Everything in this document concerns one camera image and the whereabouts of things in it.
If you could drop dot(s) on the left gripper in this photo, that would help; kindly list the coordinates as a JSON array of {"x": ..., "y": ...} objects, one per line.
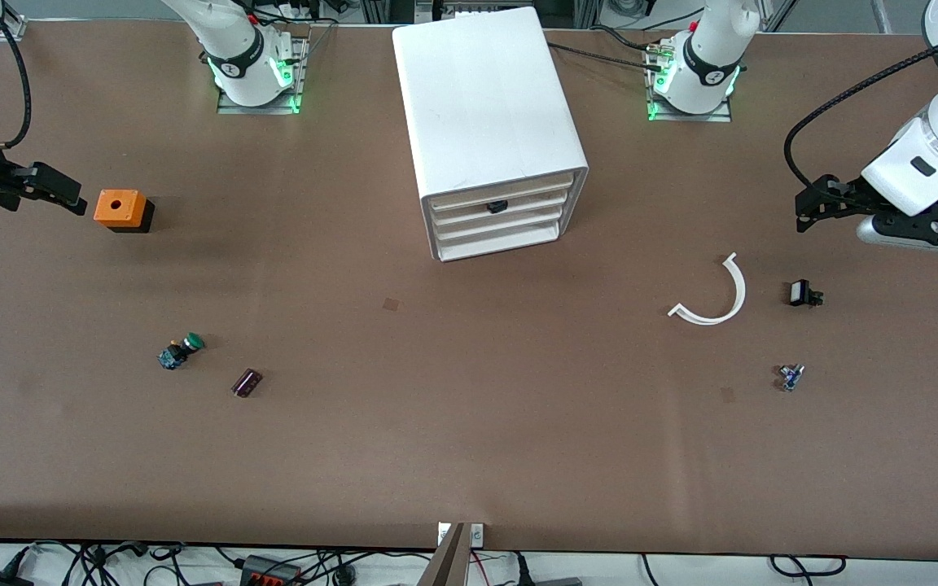
[{"x": 846, "y": 198}]

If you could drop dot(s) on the white plastic drawer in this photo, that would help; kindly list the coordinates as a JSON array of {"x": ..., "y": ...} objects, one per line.
[
  {"x": 534, "y": 189},
  {"x": 505, "y": 223},
  {"x": 534, "y": 205},
  {"x": 501, "y": 242}
]

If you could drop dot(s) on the red push button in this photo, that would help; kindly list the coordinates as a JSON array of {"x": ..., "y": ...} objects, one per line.
[{"x": 497, "y": 207}]

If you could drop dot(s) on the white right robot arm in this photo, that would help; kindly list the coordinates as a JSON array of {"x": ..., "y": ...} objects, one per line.
[{"x": 233, "y": 41}]

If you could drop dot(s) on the green push button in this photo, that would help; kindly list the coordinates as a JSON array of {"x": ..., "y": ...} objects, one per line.
[{"x": 180, "y": 352}]

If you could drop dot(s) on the white drawer cabinet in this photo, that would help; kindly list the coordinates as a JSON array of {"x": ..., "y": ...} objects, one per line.
[{"x": 481, "y": 98}]

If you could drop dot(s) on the orange box with hole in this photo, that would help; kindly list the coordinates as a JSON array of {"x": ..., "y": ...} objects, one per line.
[{"x": 119, "y": 207}]

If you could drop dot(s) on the white curved plastic piece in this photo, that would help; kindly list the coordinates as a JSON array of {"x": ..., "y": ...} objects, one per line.
[{"x": 739, "y": 293}]

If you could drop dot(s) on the small blue electronic component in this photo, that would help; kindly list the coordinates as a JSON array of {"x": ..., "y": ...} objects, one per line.
[{"x": 791, "y": 377}]

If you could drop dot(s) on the purple cylindrical component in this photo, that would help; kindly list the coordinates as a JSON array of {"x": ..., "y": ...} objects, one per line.
[{"x": 247, "y": 382}]

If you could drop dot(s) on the black power strip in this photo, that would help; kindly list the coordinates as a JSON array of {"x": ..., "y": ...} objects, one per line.
[{"x": 269, "y": 571}]

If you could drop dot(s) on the black and white switch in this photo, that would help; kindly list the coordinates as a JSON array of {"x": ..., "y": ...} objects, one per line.
[{"x": 803, "y": 293}]

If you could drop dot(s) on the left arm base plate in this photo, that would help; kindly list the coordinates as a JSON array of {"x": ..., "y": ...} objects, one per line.
[{"x": 721, "y": 115}]

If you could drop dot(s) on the aluminium corner post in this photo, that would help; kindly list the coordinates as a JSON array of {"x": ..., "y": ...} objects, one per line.
[{"x": 13, "y": 26}]

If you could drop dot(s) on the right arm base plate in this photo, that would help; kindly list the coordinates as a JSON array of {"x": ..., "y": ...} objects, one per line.
[{"x": 229, "y": 108}]

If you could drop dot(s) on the brown camera post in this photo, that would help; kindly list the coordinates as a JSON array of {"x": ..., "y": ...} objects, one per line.
[{"x": 444, "y": 561}]

